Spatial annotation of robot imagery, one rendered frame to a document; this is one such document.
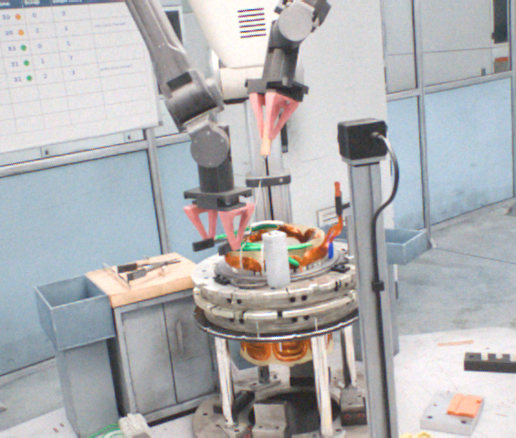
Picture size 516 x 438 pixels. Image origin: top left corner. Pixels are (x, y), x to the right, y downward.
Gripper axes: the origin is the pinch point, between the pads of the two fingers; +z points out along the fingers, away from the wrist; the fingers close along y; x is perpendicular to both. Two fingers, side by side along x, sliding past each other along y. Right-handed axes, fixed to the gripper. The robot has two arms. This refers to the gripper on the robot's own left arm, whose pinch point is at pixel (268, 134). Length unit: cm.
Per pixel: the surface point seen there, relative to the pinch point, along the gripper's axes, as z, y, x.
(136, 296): 32.9, -20.7, -6.5
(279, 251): 19.8, 9.9, -2.5
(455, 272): 18, -141, 316
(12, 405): 112, -217, 84
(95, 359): 46, -27, -9
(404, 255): 16.8, 8.0, 35.9
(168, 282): 29.5, -18.7, -1.1
